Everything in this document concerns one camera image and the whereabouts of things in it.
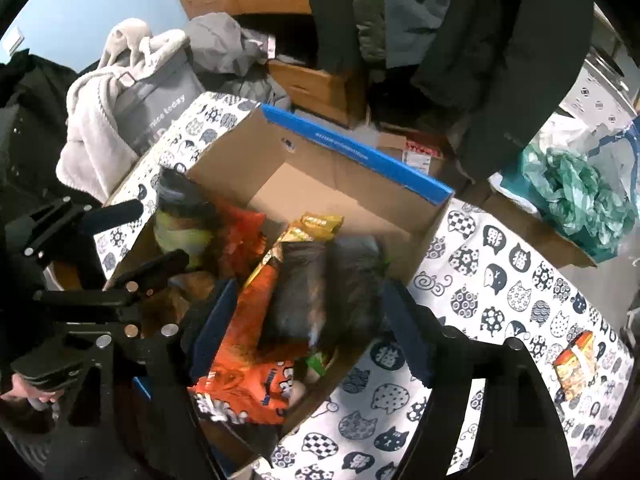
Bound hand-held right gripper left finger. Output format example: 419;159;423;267
45;277;241;480

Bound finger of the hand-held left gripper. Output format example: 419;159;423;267
32;249;190;333
4;197;144;273

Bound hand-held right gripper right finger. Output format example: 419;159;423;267
382;277;576;480

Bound orange snack bag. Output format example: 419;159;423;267
190;255;301;428

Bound dark green blurred packet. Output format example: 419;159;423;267
154;167;217;271

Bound dark blurred snack packet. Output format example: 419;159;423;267
315;235;396;351

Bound black snack packet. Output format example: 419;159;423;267
257;242;331;356

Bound green snack packet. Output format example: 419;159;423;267
305;350;342;377

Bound red snack bag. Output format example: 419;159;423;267
220;205;268;281

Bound gold snack packet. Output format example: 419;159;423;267
245;227;335;288

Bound long yellow snack packet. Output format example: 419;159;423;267
290;212;346;233

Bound yellow orange snack box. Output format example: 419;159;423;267
552;330;598;403

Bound blue-edged cardboard box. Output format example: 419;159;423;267
102;102;456;476

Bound person's left forearm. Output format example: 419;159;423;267
0;402;56;476

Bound person's left hand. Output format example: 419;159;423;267
0;372;58;411

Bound white fleece cloth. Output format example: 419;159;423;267
55;17;191;201

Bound cat print tablecloth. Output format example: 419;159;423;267
95;91;636;480

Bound grey fabric bag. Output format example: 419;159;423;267
112;52;206;156

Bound black puffer jacket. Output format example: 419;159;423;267
0;50;108;206

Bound red label cardboard box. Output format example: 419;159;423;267
375;122;466;181

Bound grey garment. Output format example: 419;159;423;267
185;12;291;111

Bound green plastic bags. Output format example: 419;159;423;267
520;142;638;241

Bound blue-trimmed clear bag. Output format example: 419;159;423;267
532;112;640;171

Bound dark hanging jacket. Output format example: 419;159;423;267
410;0;596;181

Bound black hanging coat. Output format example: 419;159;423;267
309;0;386;71

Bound white printed storage box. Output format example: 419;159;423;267
560;45;640;126

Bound grey green hanging coat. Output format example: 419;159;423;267
352;0;453;68

